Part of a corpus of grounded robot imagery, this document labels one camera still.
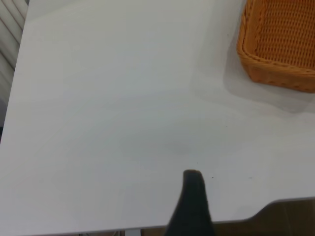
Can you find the orange wicker basket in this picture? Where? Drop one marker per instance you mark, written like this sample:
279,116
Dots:
283,37

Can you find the white ribbed wall panel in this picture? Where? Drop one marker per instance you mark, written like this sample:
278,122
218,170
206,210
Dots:
9,24

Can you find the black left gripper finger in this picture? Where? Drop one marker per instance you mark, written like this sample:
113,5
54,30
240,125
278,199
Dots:
192,209

